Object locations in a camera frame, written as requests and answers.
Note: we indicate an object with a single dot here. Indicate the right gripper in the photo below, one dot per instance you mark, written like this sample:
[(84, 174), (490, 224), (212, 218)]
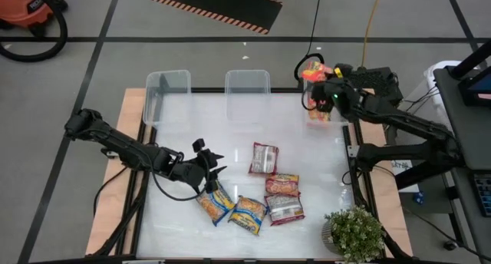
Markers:
[(333, 97)]

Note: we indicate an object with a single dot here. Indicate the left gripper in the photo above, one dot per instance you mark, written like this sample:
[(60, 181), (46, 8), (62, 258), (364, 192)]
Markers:
[(192, 172)]

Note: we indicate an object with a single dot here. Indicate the blue yellow Maruchan noodle pack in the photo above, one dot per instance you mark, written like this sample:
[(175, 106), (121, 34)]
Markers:
[(215, 206), (248, 215)]

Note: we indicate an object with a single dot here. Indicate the maroon Maruchan noodle pack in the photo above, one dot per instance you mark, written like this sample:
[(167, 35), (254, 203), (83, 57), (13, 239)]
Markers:
[(264, 158), (282, 185), (284, 209)]

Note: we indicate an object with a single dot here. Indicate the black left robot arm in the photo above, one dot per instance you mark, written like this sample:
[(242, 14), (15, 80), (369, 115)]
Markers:
[(115, 143)]

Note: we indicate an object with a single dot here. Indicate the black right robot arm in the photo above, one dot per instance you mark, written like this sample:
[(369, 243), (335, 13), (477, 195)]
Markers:
[(403, 122)]

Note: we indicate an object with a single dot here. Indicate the clear plastic bin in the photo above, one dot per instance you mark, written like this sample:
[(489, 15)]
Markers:
[(339, 120), (169, 80), (247, 83)]

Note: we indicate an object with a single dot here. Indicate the black mesh equipment box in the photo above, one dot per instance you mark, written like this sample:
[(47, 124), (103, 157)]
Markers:
[(379, 81)]

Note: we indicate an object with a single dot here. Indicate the white paper sheet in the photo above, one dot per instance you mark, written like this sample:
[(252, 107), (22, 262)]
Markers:
[(401, 166)]

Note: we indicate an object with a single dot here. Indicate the white plastic container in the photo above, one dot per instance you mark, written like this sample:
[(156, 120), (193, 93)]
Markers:
[(437, 70)]

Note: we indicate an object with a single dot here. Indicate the black metal beam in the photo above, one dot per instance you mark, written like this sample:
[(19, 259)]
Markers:
[(426, 173)]

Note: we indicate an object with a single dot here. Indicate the small blue object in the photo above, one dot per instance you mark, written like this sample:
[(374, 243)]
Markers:
[(419, 197)]

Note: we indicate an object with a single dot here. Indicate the potted plant striped pot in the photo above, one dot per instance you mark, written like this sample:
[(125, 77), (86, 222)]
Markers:
[(354, 233)]

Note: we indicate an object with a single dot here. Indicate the grey side cart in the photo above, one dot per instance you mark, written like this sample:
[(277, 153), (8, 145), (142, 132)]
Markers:
[(472, 133)]

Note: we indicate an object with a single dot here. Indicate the monitor with blue screen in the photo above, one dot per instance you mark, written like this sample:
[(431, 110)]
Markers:
[(479, 89)]

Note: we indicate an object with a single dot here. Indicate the black hazard-striped floor mat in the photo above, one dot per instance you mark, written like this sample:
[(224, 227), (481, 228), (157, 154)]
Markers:
[(215, 3)]

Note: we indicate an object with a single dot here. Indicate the black keyboard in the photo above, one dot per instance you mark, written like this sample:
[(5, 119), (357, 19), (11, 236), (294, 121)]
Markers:
[(484, 195)]

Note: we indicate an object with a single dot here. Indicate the black caster wheel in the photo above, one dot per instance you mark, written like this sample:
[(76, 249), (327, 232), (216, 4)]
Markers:
[(450, 245)]

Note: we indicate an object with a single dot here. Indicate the orange shop vacuum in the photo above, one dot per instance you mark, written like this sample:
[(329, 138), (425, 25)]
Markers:
[(64, 35), (23, 7)]

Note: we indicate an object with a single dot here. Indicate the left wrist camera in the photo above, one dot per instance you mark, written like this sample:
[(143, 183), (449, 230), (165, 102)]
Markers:
[(198, 145)]

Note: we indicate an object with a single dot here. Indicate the black table frame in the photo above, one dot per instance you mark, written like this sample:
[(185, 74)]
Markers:
[(136, 218)]

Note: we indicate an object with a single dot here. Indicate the black slanted post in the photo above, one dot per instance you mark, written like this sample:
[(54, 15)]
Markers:
[(472, 58)]

